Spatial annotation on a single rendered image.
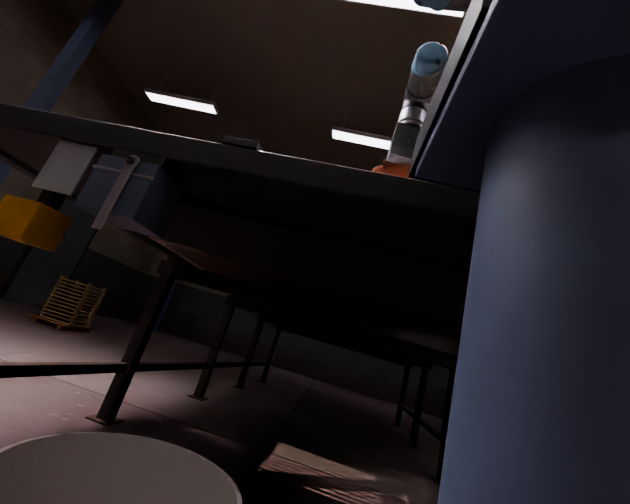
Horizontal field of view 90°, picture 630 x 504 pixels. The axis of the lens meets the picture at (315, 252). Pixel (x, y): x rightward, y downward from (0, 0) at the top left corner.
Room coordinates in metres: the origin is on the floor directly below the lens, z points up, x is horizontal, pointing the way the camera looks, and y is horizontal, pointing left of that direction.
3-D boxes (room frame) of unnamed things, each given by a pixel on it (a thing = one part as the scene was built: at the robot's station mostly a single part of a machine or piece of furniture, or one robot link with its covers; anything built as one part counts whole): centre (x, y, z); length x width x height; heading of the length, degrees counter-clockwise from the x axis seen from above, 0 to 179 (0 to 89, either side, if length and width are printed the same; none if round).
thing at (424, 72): (0.61, -0.16, 1.31); 0.11 x 0.11 x 0.08; 81
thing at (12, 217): (0.65, 0.58, 0.74); 0.09 x 0.08 x 0.24; 79
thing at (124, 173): (0.62, 0.40, 0.77); 0.14 x 0.11 x 0.18; 79
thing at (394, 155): (0.72, -0.16, 1.15); 0.10 x 0.09 x 0.16; 175
